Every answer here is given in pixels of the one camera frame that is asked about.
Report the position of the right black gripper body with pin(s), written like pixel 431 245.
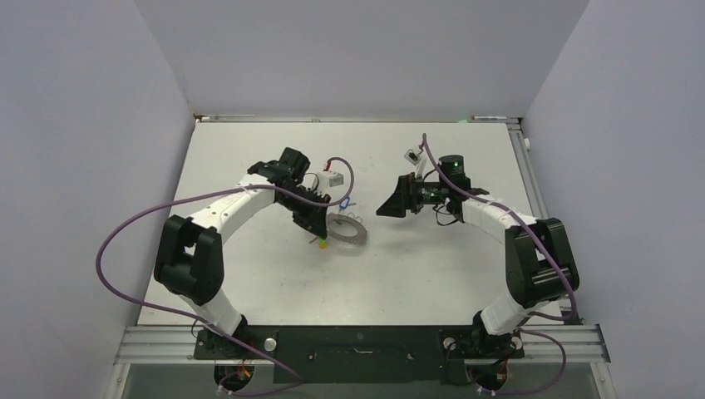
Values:
pixel 430 193

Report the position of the aluminium front rail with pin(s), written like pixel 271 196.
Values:
pixel 175 345

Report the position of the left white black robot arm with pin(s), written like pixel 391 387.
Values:
pixel 190 258

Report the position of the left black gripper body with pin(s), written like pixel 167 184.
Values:
pixel 302 210

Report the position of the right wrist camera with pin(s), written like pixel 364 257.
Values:
pixel 417 158

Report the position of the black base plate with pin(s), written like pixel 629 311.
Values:
pixel 382 354

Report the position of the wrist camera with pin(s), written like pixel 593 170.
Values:
pixel 417 158
pixel 327 179

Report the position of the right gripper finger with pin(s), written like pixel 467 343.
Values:
pixel 397 205
pixel 404 186

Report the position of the round metal keyring disc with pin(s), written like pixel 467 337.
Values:
pixel 346 226

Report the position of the red white marker pen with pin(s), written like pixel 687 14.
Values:
pixel 489 118

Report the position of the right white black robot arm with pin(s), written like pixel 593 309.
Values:
pixel 478 208

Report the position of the blue capped key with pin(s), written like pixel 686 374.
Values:
pixel 345 204

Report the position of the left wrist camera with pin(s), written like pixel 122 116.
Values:
pixel 327 179

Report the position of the aluminium back rail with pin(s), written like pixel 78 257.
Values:
pixel 338 119

